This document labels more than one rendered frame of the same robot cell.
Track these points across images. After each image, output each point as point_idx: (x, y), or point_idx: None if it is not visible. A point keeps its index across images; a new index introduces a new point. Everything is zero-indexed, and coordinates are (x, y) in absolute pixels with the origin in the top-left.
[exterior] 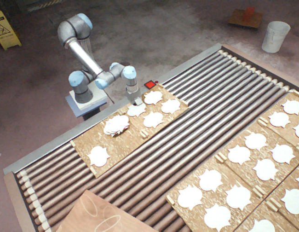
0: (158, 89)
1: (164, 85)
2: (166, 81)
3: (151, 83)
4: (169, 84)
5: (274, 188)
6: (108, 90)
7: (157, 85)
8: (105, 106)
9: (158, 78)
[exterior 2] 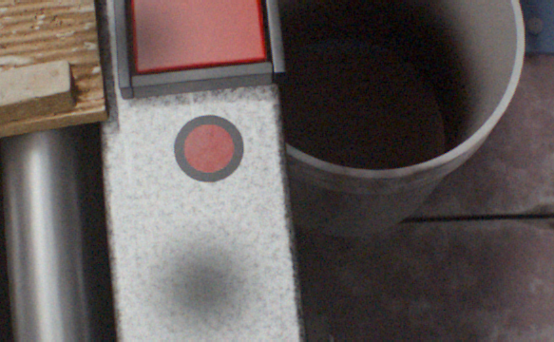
0: None
1: (28, 207)
2: (117, 313)
3: (219, 32)
4: (20, 314)
5: None
6: None
7: (78, 67)
8: None
9: (277, 244)
